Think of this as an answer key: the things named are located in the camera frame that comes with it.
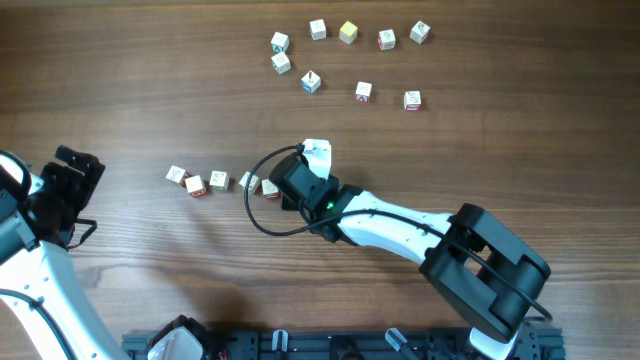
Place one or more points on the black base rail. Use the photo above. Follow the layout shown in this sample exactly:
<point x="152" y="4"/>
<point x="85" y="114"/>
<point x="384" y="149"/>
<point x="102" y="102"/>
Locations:
<point x="431" y="344"/>

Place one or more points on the white block red A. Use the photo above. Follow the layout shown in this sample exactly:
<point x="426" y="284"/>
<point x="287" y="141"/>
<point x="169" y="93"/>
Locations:
<point x="363" y="92"/>

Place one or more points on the white block blue P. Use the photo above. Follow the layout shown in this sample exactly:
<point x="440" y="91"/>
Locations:
<point x="318" y="29"/>

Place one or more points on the white block red side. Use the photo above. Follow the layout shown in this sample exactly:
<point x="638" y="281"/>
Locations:
<point x="386" y="39"/>

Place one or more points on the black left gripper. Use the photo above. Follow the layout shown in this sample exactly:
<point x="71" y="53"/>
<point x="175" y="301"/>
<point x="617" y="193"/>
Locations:
<point x="80" y="187"/>

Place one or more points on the white block green Z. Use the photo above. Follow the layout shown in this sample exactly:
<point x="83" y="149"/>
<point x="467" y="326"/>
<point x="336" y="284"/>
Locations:
<point x="281" y="63"/>

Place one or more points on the white block paw print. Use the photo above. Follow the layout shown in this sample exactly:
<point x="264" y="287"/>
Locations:
<point x="178" y="175"/>

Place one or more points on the white block teal A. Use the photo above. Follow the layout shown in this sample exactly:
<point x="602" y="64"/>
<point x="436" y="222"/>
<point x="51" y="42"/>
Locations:
<point x="279" y="42"/>

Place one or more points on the white block letter K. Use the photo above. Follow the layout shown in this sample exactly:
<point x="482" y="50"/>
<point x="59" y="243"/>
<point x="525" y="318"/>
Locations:
<point x="419" y="32"/>

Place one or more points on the white block red W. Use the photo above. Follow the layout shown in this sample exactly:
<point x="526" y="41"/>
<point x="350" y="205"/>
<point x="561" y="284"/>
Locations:
<point x="195" y="186"/>

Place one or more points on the white block blue X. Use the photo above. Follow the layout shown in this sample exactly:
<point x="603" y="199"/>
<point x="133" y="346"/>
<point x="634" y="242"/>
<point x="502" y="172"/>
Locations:
<point x="311" y="82"/>

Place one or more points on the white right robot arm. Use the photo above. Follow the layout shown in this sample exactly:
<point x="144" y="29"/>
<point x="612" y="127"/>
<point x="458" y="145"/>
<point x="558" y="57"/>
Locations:
<point x="488" y="275"/>

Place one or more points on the white block letter E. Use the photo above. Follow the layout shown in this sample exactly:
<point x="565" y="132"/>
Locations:
<point x="269" y="190"/>

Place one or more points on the white block green O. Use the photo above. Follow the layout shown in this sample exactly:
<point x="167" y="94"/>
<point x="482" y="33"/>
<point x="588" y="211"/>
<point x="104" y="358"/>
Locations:
<point x="219" y="180"/>

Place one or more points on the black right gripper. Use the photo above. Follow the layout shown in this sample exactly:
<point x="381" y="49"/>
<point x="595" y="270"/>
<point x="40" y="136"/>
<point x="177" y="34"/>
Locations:
<point x="288" y="205"/>

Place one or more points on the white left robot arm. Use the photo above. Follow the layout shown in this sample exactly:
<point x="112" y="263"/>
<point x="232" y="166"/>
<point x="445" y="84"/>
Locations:
<point x="39" y="282"/>

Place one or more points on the white block Z red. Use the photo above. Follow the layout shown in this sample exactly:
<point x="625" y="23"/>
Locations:
<point x="412" y="101"/>

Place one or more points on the white block numeral one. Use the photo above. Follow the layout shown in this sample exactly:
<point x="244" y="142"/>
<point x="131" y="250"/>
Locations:
<point x="249" y="182"/>

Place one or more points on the yellow topped block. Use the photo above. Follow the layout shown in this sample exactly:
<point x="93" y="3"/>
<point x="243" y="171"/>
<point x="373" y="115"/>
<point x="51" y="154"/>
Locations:
<point x="348" y="32"/>

